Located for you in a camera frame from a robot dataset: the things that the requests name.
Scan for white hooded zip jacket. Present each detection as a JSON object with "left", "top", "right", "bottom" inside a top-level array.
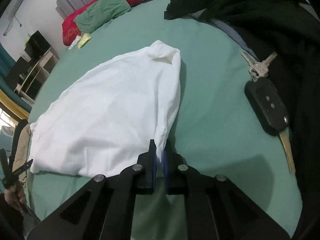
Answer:
[{"left": 29, "top": 41, "right": 181, "bottom": 177}]

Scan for black clothes pile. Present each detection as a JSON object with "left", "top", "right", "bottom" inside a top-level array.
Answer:
[{"left": 164, "top": 0, "right": 319, "bottom": 233}]

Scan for person's left hand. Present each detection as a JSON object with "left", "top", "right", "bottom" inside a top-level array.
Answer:
[{"left": 4, "top": 181, "right": 26, "bottom": 211}]

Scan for beige folded trousers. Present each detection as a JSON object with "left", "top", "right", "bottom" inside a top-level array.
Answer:
[{"left": 12, "top": 123, "right": 31, "bottom": 171}]

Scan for yellow curtain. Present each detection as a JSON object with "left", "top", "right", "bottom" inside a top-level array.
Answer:
[{"left": 0, "top": 90, "right": 29, "bottom": 119}]

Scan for green bed sheet mattress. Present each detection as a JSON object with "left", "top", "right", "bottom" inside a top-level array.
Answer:
[{"left": 29, "top": 0, "right": 302, "bottom": 236}]

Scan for cream wooden desk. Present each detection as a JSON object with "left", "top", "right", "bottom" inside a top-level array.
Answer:
[{"left": 14, "top": 47, "right": 59, "bottom": 107}]

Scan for black computer monitor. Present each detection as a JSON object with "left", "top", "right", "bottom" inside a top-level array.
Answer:
[{"left": 5, "top": 57, "right": 30, "bottom": 90}]

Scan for black car key fob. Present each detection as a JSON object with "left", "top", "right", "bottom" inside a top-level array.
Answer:
[{"left": 244, "top": 77, "right": 289, "bottom": 136}]

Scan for teal curtain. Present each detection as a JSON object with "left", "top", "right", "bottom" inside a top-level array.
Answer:
[{"left": 1, "top": 45, "right": 31, "bottom": 113}]

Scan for black speaker box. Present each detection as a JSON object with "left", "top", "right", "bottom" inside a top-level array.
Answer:
[{"left": 24, "top": 31, "right": 51, "bottom": 60}]

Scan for silver house keys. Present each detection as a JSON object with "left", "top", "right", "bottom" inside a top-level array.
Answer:
[{"left": 241, "top": 51, "right": 278, "bottom": 82}]

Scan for white patterned packet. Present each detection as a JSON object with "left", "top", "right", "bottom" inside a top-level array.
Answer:
[{"left": 68, "top": 35, "right": 81, "bottom": 50}]

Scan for yellow plastic packet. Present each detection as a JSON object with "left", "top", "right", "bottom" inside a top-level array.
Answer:
[{"left": 77, "top": 33, "right": 92, "bottom": 49}]

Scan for white air conditioner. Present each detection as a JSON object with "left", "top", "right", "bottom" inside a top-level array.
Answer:
[{"left": 1, "top": 0, "right": 24, "bottom": 36}]

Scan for green pillow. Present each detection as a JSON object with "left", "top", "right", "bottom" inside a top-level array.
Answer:
[{"left": 74, "top": 0, "right": 131, "bottom": 34}]

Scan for red patterned pillow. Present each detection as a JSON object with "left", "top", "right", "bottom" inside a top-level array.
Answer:
[{"left": 62, "top": 0, "right": 142, "bottom": 46}]

